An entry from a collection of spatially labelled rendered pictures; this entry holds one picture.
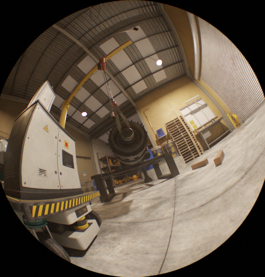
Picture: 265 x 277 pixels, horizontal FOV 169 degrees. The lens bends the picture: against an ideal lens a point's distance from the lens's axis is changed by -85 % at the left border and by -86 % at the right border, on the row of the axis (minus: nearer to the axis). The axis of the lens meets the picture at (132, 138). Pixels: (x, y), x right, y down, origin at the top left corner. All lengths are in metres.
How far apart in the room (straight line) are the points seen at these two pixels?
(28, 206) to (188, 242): 0.51
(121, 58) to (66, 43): 3.74
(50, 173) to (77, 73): 6.70
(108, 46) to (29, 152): 6.42
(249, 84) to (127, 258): 5.62
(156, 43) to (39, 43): 7.22
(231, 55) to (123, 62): 6.10
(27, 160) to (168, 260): 0.64
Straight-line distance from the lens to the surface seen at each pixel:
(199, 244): 0.43
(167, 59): 7.71
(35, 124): 0.57
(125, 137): 1.02
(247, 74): 5.30
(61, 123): 3.96
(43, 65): 7.42
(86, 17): 6.74
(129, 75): 6.80
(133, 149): 1.03
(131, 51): 6.68
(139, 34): 6.96
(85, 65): 6.71
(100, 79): 6.74
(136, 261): 0.45
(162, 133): 5.56
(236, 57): 5.35
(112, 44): 6.57
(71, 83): 7.24
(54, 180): 0.58
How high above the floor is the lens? 0.35
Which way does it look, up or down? 24 degrees up
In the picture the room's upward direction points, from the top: 21 degrees counter-clockwise
